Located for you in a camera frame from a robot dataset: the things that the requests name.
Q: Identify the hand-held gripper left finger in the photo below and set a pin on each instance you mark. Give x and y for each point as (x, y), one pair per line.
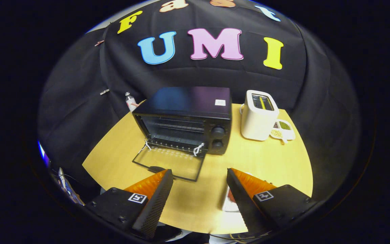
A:
(154, 206)

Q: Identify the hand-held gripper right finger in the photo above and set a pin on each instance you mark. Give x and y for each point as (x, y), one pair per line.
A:
(244, 206)

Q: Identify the reddish brown meat piece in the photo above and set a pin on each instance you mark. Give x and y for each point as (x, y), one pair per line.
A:
(230, 196)

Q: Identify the black toaster oven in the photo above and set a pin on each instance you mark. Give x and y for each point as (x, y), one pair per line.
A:
(188, 101)

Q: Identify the white toaster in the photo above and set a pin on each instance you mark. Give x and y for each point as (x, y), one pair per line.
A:
(256, 122)

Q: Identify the white ridged plate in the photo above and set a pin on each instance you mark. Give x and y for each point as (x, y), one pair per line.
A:
(229, 206)

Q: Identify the white divided bean dish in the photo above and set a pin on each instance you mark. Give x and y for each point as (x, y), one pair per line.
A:
(284, 130)

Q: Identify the clear plastic bottle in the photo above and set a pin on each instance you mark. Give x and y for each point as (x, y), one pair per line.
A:
(130, 103)

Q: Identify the silver clip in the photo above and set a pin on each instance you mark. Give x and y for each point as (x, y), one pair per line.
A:
(104, 92)

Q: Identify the black backdrop cloth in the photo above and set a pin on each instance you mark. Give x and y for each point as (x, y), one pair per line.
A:
(80, 101)

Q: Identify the pink clip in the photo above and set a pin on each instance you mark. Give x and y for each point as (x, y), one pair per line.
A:
(99, 43)

